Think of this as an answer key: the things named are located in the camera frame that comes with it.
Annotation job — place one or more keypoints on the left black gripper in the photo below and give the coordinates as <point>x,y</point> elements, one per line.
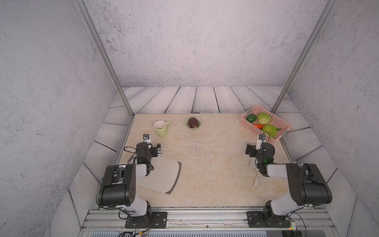
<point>154,152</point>

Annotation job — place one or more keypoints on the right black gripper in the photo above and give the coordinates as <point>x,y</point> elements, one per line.
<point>253,149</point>

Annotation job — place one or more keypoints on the grey-rimmed white cutting board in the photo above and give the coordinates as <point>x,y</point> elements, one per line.
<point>163,178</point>

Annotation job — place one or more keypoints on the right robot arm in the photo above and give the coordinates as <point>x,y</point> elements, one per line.
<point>306,183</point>

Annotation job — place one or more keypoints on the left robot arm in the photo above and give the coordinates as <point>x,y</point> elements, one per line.
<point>117,188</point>

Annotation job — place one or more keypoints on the orange carrot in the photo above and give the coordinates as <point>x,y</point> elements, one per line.
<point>259,126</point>

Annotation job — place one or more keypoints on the light green mug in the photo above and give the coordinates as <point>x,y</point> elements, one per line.
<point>161,127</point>

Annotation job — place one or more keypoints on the lower green cabbage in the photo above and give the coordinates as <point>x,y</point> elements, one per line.
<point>270,130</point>

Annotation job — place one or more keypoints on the green cabbage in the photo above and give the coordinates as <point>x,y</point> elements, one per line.
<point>270,130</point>
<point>263,119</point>

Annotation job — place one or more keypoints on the pink plastic basket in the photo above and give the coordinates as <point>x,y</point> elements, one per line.
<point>275,120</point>

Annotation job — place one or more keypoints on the upper green cabbage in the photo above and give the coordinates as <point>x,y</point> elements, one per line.
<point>263,119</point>

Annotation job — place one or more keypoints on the dark green avocado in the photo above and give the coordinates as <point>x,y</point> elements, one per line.
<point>251,118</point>

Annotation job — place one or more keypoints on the purple eggplant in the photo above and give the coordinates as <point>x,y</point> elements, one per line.
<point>193,122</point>

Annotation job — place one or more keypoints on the small patterned bowl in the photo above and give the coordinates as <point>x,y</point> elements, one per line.
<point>193,128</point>

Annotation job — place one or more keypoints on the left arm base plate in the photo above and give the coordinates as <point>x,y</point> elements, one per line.
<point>153,220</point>

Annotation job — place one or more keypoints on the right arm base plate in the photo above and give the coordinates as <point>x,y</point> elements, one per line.
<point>259,219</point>

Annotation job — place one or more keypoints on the aluminium mounting rail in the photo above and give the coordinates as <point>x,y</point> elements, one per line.
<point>210,222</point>

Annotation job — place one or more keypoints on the right aluminium frame post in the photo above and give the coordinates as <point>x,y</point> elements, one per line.
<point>327,10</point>

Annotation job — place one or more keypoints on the aluminium frame post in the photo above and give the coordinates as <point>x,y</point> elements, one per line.
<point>102,52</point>
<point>327,10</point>

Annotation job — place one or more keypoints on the left aluminium frame post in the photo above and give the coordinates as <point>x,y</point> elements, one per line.
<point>102,52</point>

